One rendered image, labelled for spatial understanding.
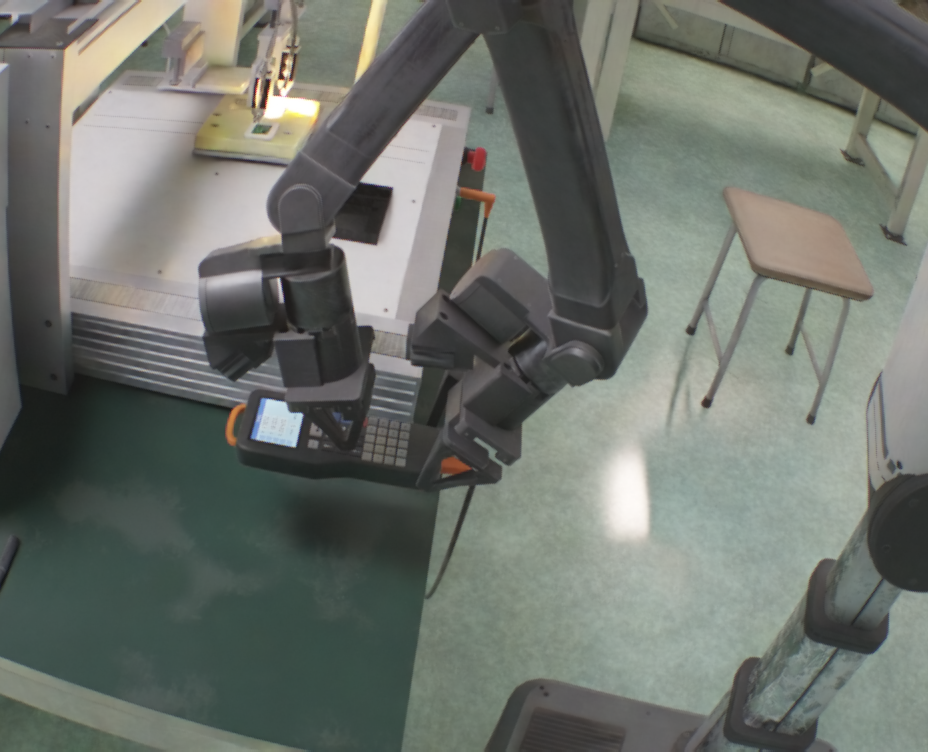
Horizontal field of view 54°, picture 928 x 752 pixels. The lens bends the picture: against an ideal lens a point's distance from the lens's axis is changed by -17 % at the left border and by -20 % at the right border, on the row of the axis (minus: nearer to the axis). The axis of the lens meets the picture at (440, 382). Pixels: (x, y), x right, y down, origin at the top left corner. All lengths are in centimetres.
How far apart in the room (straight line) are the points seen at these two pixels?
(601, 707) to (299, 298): 97
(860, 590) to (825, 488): 160
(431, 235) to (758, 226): 132
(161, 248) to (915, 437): 94
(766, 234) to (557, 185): 182
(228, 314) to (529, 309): 24
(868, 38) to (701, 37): 458
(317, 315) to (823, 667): 66
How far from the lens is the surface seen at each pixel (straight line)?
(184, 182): 148
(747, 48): 519
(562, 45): 68
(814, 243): 262
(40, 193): 113
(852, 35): 57
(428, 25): 86
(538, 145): 74
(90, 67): 112
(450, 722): 190
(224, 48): 182
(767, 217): 263
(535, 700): 164
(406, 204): 146
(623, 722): 166
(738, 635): 220
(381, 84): 86
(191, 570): 109
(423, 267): 134
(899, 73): 57
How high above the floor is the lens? 160
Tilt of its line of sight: 39 degrees down
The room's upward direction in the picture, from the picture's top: 12 degrees clockwise
